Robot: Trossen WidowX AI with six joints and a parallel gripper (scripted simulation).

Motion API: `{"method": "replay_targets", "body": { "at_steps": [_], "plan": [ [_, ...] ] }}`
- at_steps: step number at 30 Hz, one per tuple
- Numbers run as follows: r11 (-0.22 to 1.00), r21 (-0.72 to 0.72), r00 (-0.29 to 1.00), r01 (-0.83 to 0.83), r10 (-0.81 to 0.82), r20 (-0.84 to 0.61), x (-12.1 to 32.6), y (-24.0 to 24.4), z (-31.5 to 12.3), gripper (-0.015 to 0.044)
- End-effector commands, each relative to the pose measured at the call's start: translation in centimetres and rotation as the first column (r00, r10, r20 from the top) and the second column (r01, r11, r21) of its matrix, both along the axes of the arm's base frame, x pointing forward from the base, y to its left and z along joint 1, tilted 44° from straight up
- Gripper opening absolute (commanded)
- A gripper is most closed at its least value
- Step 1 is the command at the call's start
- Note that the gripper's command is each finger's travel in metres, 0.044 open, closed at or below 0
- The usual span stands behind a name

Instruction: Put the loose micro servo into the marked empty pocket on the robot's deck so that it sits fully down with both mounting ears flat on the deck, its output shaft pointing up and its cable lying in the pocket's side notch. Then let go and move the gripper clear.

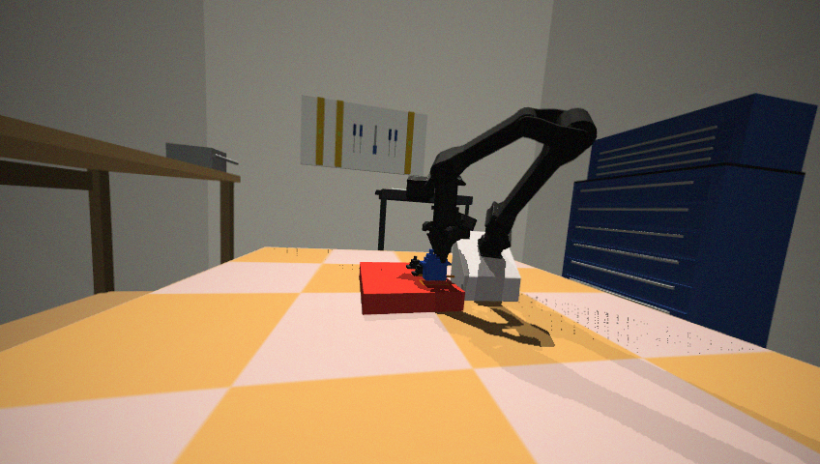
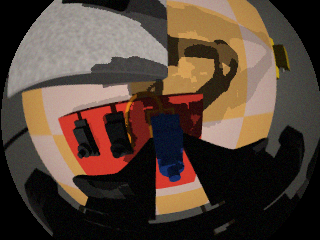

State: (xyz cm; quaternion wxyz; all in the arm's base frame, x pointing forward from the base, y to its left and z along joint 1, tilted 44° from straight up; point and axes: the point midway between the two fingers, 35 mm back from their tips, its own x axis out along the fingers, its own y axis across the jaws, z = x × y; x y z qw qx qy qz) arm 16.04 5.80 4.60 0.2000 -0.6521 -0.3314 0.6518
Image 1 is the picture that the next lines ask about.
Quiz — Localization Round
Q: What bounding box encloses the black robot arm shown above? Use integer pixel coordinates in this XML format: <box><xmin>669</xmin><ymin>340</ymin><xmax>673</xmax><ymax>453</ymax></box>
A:
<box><xmin>406</xmin><ymin>107</ymin><xmax>597</xmax><ymax>259</ymax></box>

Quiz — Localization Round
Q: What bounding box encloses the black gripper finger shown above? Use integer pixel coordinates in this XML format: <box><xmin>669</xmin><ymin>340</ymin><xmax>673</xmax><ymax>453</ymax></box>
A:
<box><xmin>426</xmin><ymin>233</ymin><xmax>440</xmax><ymax>257</ymax></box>
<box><xmin>435</xmin><ymin>236</ymin><xmax>460</xmax><ymax>263</ymax></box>

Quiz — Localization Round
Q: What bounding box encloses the red flat rectangular block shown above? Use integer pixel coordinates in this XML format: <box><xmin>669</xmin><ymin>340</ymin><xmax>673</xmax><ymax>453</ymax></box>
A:
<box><xmin>360</xmin><ymin>255</ymin><xmax>465</xmax><ymax>315</ymax></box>

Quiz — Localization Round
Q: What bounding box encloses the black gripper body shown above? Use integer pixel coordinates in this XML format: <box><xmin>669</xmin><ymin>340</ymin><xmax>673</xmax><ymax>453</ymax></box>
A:
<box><xmin>423</xmin><ymin>202</ymin><xmax>470</xmax><ymax>240</ymax></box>

